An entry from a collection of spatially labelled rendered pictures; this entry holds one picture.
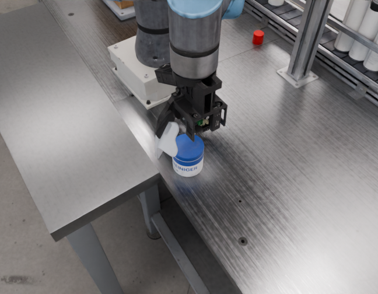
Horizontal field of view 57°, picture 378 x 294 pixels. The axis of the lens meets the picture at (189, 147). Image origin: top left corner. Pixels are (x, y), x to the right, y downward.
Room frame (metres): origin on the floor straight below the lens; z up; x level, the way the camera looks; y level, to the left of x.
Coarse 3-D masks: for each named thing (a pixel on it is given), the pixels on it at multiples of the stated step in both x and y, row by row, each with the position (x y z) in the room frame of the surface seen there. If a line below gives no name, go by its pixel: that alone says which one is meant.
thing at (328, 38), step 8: (256, 0) 1.13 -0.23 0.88; (264, 0) 1.13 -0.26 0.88; (272, 8) 1.08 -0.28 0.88; (280, 8) 1.08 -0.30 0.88; (288, 8) 1.08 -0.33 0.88; (296, 8) 1.08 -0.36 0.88; (280, 16) 1.03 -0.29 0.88; (288, 16) 1.03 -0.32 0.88; (296, 16) 1.03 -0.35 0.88; (296, 24) 0.98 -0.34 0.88; (328, 32) 0.94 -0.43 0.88; (320, 40) 0.89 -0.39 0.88; (328, 40) 0.89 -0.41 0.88; (328, 48) 0.85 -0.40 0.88; (344, 56) 0.82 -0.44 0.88; (352, 64) 0.78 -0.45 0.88; (360, 64) 0.78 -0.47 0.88; (368, 72) 0.74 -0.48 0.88; (376, 72) 0.74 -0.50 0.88; (376, 80) 0.72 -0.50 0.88
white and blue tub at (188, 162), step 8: (184, 136) 0.50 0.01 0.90; (184, 144) 0.48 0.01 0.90; (192, 144) 0.48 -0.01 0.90; (200, 144) 0.48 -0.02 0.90; (184, 152) 0.45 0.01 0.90; (192, 152) 0.45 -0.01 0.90; (200, 152) 0.45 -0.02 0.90; (176, 160) 0.45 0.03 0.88; (184, 160) 0.44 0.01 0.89; (192, 160) 0.44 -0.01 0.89; (200, 160) 0.45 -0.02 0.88; (176, 168) 0.45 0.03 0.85; (184, 168) 0.44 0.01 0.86; (192, 168) 0.44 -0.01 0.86; (200, 168) 0.45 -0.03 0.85; (184, 176) 0.44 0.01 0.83
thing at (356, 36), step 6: (294, 0) 0.99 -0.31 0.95; (300, 0) 0.98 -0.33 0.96; (330, 18) 0.88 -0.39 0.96; (336, 24) 0.85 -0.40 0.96; (342, 24) 0.84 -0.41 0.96; (342, 30) 0.83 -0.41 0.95; (348, 30) 0.82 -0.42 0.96; (354, 36) 0.80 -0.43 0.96; (360, 36) 0.79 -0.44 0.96; (360, 42) 0.78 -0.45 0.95; (366, 42) 0.77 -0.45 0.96; (372, 42) 0.76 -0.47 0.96; (372, 48) 0.75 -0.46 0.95
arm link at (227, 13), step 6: (228, 0) 0.71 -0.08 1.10; (234, 0) 0.71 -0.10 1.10; (240, 0) 0.71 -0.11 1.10; (228, 6) 0.71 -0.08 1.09; (234, 6) 0.71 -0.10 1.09; (240, 6) 0.71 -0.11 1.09; (222, 12) 0.71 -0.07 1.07; (228, 12) 0.71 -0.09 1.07; (234, 12) 0.71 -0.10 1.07; (240, 12) 0.71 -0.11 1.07; (222, 18) 0.72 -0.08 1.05; (228, 18) 0.72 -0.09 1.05; (234, 18) 0.72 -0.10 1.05
